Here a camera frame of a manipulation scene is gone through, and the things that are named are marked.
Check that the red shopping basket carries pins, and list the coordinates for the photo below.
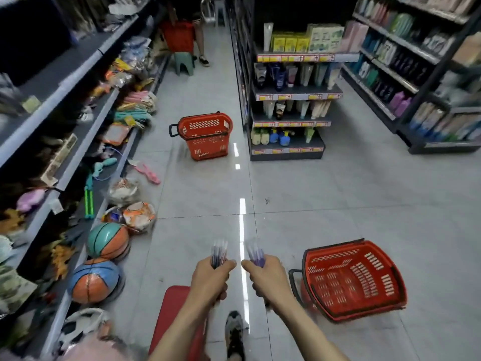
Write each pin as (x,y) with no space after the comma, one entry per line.
(177,35)
(349,278)
(205,137)

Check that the person's grey sneaker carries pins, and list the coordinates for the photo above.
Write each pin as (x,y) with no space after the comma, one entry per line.
(235,334)

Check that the person's right forearm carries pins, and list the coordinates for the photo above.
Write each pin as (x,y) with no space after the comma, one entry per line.
(308,332)

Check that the black and white football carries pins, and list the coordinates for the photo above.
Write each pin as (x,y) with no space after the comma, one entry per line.
(82,328)

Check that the orange netted bag of toys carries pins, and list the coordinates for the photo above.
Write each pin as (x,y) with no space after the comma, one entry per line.
(138,217)

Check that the clear bag of toys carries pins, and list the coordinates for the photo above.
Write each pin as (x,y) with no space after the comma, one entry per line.
(123,191)

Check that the red plastic stool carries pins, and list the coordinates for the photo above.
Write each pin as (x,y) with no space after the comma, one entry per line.
(169,315)

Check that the row of small pump bottles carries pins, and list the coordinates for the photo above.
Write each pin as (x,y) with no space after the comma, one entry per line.
(280,137)

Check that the grey toy shelf unit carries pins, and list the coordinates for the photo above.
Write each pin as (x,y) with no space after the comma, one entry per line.
(49,93)

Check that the rows of toiletry bottles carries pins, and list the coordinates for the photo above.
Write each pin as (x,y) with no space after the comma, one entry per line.
(398,52)

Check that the white plastic chair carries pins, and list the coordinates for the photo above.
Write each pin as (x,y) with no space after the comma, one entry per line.
(215,11)

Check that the pale green product box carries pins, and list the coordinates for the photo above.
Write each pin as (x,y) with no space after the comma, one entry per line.
(325,37)

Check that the teal and orange basketball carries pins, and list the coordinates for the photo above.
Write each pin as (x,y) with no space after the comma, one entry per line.
(108,240)

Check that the blue and orange basketball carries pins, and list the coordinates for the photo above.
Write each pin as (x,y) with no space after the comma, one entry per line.
(94,281)

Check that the green plastic toy stick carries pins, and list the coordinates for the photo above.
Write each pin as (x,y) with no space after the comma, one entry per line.
(89,199)

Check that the person's left forearm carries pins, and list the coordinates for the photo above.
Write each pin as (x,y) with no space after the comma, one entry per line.
(178,330)

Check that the teal toy bunny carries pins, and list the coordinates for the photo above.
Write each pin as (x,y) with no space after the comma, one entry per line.
(103,165)

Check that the pink plastic toy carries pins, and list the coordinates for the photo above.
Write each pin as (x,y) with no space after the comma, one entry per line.
(148,173)

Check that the row of white cream tubes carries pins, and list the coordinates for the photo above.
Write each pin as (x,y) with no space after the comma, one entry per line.
(297,108)

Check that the person's left thumb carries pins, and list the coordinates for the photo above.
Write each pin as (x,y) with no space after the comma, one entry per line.
(228,267)

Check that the bunch of dark blue pens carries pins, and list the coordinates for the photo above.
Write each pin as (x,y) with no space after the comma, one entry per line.
(218,252)

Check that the pile of packaged toys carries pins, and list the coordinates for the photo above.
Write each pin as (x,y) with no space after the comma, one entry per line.
(129,90)

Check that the row of dark and white tubes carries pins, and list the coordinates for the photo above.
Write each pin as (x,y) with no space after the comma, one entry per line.
(297,75)

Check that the person's right thumb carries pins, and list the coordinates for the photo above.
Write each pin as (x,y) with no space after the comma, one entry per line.
(251,267)

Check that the yellow product box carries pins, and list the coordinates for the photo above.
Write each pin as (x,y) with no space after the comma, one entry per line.
(302,43)
(279,43)
(290,43)

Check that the yellow dinosaur toy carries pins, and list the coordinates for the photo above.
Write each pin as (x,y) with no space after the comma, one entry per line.
(60,259)

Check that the dark toiletries shelf unit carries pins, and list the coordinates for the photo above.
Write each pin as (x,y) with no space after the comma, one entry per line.
(424,71)

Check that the pink plush toy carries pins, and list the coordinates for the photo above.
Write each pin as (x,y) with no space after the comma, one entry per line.
(30,199)

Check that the person's right hand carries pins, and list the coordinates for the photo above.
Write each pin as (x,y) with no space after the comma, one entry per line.
(272,283)

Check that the white cosmetic tube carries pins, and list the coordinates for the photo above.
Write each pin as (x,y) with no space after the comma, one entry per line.
(268,36)

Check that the person's left hand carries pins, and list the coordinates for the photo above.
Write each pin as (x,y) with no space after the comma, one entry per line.
(208,278)

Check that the bunch of purple pens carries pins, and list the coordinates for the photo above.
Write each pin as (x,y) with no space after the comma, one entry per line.
(256,253)

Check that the green plastic stool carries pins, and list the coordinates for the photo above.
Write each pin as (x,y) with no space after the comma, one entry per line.
(184,63)

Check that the dark cosmetics shelf unit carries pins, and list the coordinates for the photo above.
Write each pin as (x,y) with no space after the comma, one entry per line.
(293,95)

